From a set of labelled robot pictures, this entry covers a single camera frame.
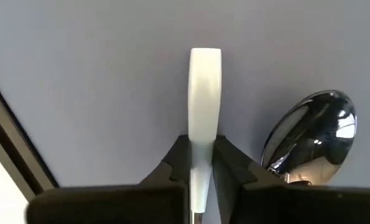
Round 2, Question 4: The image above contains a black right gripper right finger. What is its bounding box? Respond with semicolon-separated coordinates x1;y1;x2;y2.
212;135;370;224

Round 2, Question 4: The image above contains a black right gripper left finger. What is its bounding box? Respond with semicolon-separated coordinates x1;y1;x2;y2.
25;134;192;224

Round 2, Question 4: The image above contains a white-handled spoon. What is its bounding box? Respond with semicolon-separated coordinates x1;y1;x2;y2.
187;47;222;224

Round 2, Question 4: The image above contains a silver spoon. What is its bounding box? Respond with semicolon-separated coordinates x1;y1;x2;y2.
260;90;358;187

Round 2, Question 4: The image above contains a black table edge frame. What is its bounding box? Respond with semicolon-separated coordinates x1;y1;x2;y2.
0;68;60;203

